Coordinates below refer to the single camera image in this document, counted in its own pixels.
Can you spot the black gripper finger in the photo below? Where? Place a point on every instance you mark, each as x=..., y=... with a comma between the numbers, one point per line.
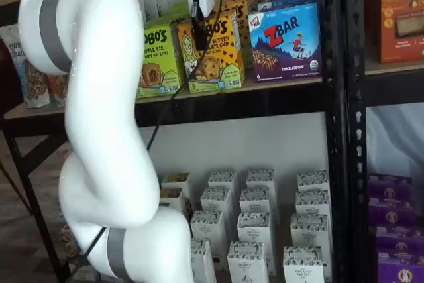
x=200, y=34
x=194, y=10

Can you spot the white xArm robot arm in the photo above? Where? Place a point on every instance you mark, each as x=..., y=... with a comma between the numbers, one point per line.
x=99, y=97

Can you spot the green Bobo's apple pie box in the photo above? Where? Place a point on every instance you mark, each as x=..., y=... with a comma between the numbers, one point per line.
x=175, y=5
x=165, y=18
x=159, y=64

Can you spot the blue Zbar snack box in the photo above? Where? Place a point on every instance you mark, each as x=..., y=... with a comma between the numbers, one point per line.
x=285, y=44
x=288, y=0

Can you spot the white patterned pantry box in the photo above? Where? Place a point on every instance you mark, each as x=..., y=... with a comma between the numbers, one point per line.
x=261, y=178
x=222, y=180
x=207, y=230
x=309, y=233
x=215, y=200
x=303, y=268
x=313, y=180
x=313, y=203
x=203, y=263
x=253, y=233
x=246, y=266
x=255, y=201

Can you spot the yellow-label white granola box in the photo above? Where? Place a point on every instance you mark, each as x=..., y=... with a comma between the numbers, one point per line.
x=175, y=180
x=172, y=197

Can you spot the wooden shelf board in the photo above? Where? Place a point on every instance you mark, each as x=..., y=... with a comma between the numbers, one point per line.
x=391, y=68
x=33, y=112

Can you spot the orange box with woman picture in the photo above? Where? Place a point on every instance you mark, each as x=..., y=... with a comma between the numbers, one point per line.
x=397, y=14

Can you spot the purple snack box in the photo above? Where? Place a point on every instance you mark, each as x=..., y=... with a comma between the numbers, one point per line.
x=402, y=269
x=391, y=187
x=401, y=241
x=392, y=213

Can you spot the orange-label granola bag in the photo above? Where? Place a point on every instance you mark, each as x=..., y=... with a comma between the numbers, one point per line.
x=58, y=89

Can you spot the blue-label granola bag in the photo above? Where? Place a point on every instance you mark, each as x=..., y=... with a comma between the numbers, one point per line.
x=31, y=84

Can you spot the white pantry boxes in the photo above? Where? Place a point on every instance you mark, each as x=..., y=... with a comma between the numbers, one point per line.
x=285, y=210

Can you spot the white plastic sheet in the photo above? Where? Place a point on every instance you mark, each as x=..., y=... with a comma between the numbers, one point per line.
x=394, y=144

